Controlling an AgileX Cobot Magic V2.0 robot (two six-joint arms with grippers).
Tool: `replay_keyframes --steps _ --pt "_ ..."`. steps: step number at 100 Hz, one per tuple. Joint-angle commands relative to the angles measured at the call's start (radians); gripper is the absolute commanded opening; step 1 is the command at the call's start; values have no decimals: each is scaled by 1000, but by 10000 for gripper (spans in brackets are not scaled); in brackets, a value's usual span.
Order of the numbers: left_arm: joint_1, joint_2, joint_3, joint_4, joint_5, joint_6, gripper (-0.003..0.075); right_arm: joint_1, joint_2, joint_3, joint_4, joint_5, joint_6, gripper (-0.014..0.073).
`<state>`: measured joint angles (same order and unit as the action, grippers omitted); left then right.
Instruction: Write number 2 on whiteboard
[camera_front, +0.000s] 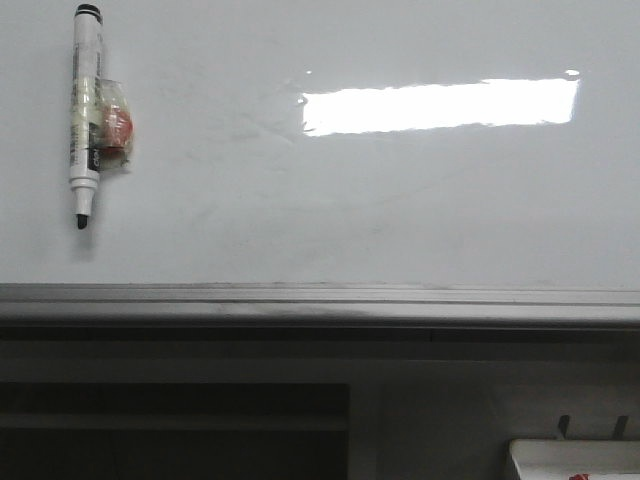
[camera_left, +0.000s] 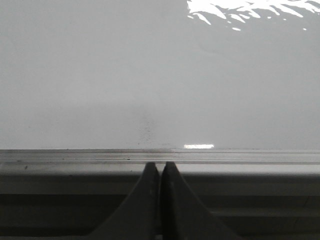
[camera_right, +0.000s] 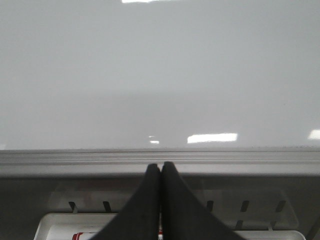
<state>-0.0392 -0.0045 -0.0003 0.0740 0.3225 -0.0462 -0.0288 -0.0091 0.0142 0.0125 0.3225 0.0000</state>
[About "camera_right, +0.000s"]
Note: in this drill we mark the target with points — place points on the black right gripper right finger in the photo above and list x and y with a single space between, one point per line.
183 217

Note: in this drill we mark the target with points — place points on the white whiteboard marker with tape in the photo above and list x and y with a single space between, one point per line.
82 235

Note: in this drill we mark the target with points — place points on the white plastic tray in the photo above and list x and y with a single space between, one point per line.
61 226

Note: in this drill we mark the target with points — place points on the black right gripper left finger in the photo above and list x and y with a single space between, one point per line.
139 218

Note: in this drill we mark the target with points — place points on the white whiteboard with aluminium frame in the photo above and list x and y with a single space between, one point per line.
105 87

